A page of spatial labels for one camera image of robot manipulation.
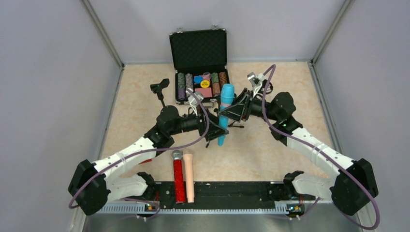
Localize black tripod clip mic stand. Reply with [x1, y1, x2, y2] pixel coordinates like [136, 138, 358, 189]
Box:
[205, 97, 244, 148]

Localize blue toy microphone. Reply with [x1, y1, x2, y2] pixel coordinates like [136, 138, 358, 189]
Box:
[219, 84, 234, 129]

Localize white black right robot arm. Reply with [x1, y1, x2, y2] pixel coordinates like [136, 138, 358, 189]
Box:
[219, 89, 379, 216]

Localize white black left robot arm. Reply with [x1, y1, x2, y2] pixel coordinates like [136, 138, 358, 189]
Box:
[68, 105, 229, 216]

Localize black round-base mic stand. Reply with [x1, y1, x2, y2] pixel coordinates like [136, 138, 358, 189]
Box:
[150, 78, 170, 107]

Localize green red chip stack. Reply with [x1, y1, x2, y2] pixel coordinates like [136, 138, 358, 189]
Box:
[211, 72, 221, 97]

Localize pink card deck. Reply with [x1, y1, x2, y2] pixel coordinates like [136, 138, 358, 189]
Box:
[194, 87, 213, 99]

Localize peach pink microphone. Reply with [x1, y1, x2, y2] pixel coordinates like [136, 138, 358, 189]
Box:
[183, 153, 195, 203]

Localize orange brown chip stack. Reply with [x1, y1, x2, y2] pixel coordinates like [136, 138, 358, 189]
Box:
[219, 72, 228, 90]

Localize green poker chip stack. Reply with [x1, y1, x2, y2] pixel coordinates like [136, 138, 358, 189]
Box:
[177, 72, 186, 101]

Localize yellow big blind button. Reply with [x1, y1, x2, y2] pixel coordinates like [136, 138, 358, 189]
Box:
[200, 80, 210, 88]

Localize blue dealer button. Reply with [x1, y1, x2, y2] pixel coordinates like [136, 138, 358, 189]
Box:
[193, 75, 203, 85]

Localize red glitter microphone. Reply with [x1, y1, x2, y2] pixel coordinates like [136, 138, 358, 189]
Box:
[171, 150, 186, 204]

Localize small red block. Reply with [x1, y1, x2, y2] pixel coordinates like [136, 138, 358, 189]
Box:
[139, 159, 152, 164]

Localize black poker chip case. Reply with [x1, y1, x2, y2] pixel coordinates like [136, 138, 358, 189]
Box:
[169, 28, 231, 105]

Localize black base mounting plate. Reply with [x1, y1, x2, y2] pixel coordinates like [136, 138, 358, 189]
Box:
[144, 181, 290, 210]

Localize black tripod shock-mount stand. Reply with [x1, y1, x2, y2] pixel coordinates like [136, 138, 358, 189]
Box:
[257, 79, 273, 96]

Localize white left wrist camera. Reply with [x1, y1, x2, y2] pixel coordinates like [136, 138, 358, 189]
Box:
[188, 92, 204, 114]

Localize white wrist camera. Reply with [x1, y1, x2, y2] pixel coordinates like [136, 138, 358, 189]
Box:
[188, 92, 204, 114]
[247, 72, 266, 97]

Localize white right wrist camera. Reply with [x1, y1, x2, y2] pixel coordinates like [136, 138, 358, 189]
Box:
[247, 72, 266, 97]

